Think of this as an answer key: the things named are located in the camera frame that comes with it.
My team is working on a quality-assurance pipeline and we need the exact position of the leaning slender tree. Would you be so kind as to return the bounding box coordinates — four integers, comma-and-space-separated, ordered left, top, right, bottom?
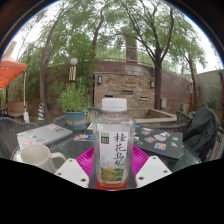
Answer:
33, 0, 113, 119

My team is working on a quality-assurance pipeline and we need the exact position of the silver laptop with stickers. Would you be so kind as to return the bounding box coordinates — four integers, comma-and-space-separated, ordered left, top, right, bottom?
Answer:
15, 123, 74, 151

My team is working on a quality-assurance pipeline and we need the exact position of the colourful printed card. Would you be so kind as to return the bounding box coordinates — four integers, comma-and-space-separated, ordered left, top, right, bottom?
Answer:
73, 133, 94, 142

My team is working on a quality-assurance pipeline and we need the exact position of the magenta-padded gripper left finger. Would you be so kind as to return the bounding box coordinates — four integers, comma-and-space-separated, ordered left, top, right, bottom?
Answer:
54, 146, 98, 189

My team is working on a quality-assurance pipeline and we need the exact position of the orange canopy with white pole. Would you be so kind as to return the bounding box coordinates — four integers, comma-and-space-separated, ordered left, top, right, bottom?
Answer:
0, 41, 29, 123

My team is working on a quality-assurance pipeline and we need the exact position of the tall forked tree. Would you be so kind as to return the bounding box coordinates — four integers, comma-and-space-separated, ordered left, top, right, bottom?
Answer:
113, 0, 201, 111

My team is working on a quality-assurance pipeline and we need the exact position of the clear drink bottle white cap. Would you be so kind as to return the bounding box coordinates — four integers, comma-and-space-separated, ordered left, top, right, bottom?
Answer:
92, 97, 136, 188

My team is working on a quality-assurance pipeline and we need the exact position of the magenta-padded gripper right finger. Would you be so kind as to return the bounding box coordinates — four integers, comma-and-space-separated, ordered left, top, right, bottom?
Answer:
129, 145, 173, 189

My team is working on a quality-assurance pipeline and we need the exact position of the white ribbed mug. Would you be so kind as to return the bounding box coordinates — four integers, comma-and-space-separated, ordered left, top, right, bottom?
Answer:
20, 143, 68, 174

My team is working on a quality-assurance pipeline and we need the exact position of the potted plant in teal pot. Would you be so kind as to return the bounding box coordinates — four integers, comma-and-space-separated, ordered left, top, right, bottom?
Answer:
58, 79, 92, 131

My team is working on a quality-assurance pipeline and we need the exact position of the blue yellow striped bollard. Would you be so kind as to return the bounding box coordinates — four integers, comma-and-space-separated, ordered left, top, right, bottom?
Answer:
37, 102, 46, 122

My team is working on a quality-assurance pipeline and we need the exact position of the globe-topped wooden lamp post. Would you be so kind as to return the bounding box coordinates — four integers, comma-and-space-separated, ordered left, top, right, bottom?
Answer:
68, 57, 79, 88

